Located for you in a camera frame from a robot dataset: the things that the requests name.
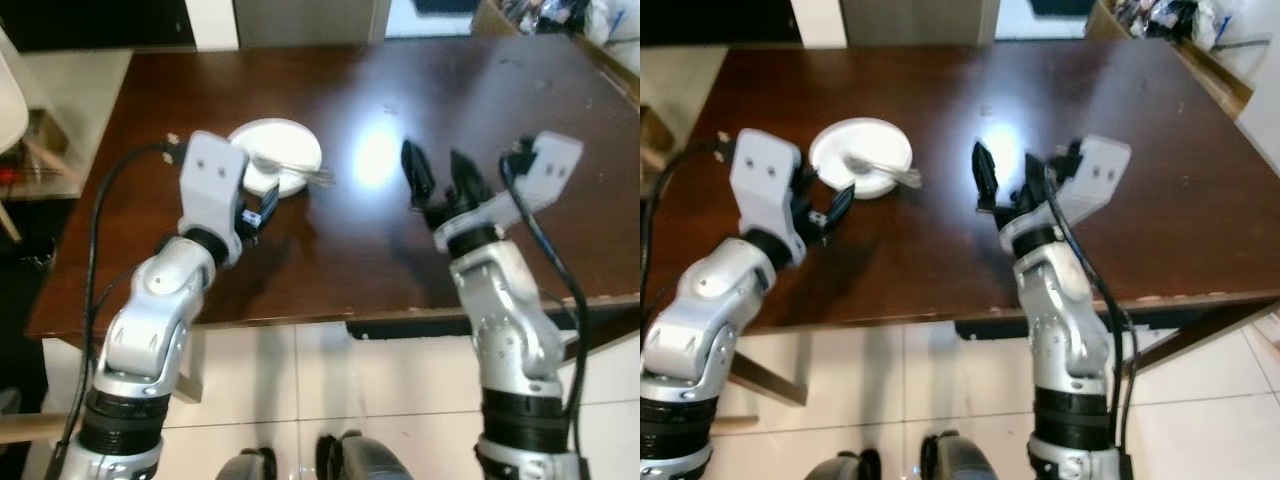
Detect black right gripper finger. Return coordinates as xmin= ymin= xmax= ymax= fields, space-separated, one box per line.
xmin=401 ymin=139 xmax=438 ymax=207
xmin=449 ymin=151 xmax=490 ymax=207
xmin=974 ymin=141 xmax=1002 ymax=212
xmin=1021 ymin=152 xmax=1050 ymax=202

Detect silver metal spoon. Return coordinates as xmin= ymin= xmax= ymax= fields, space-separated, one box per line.
xmin=248 ymin=150 xmax=336 ymax=189
xmin=845 ymin=152 xmax=923 ymax=189

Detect white round bowl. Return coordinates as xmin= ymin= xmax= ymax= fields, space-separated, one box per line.
xmin=228 ymin=118 xmax=324 ymax=199
xmin=808 ymin=118 xmax=914 ymax=199

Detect black table underframe bar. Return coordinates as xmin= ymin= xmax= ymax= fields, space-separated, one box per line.
xmin=345 ymin=308 xmax=641 ymax=347

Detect wooden table leg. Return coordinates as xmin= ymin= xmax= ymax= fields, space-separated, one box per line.
xmin=727 ymin=335 xmax=810 ymax=407
xmin=165 ymin=328 xmax=208 ymax=405

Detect brown cardboard box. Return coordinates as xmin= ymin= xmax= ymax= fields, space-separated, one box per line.
xmin=470 ymin=0 xmax=641 ymax=107
xmin=1085 ymin=0 xmax=1257 ymax=117

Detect grey cabinet door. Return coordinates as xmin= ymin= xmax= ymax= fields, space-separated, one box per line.
xmin=232 ymin=0 xmax=393 ymax=48
xmin=840 ymin=0 xmax=1001 ymax=47

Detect crumpled plastic bags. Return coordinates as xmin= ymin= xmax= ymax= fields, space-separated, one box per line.
xmin=1110 ymin=0 xmax=1237 ymax=51
xmin=500 ymin=0 xmax=641 ymax=47

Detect robot left leg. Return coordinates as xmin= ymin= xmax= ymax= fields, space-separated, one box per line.
xmin=214 ymin=447 xmax=279 ymax=480
xmin=804 ymin=449 xmax=882 ymax=480

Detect robot leg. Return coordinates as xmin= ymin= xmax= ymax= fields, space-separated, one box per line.
xmin=919 ymin=430 xmax=1003 ymax=480
xmin=214 ymin=447 xmax=279 ymax=480
xmin=317 ymin=430 xmax=416 ymax=480
xmin=804 ymin=449 xmax=882 ymax=480

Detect robot right leg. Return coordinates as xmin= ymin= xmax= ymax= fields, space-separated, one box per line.
xmin=919 ymin=430 xmax=1003 ymax=480
xmin=317 ymin=430 xmax=416 ymax=480

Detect white chair with wooden legs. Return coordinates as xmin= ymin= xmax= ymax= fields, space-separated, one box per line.
xmin=0 ymin=28 xmax=89 ymax=243

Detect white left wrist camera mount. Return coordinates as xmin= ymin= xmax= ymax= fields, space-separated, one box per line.
xmin=728 ymin=130 xmax=803 ymax=243
xmin=178 ymin=130 xmax=250 ymax=243

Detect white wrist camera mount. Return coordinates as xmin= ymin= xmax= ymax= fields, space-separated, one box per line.
xmin=178 ymin=130 xmax=250 ymax=243
xmin=498 ymin=130 xmax=585 ymax=233
xmin=1050 ymin=134 xmax=1134 ymax=227
xmin=728 ymin=130 xmax=803 ymax=243

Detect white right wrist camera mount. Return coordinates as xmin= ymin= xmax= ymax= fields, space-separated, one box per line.
xmin=498 ymin=130 xmax=585 ymax=233
xmin=1050 ymin=134 xmax=1134 ymax=227

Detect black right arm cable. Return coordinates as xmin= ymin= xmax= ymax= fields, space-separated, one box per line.
xmin=1040 ymin=162 xmax=1138 ymax=453
xmin=499 ymin=148 xmax=592 ymax=453

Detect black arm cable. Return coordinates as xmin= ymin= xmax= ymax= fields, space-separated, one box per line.
xmin=55 ymin=135 xmax=191 ymax=480
xmin=499 ymin=148 xmax=592 ymax=453
xmin=640 ymin=138 xmax=739 ymax=341
xmin=1040 ymin=162 xmax=1138 ymax=453

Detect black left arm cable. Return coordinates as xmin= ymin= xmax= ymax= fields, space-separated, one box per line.
xmin=55 ymin=135 xmax=191 ymax=480
xmin=640 ymin=138 xmax=739 ymax=341

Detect white door frame post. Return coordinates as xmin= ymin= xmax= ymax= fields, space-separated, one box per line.
xmin=790 ymin=0 xmax=849 ymax=49
xmin=185 ymin=0 xmax=241 ymax=51

